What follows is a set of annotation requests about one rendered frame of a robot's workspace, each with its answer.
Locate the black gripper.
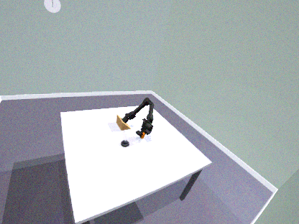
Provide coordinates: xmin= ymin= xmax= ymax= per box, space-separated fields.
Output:
xmin=136 ymin=126 xmax=146 ymax=138

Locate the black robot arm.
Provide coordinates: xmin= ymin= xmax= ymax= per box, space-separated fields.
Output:
xmin=121 ymin=98 xmax=154 ymax=135

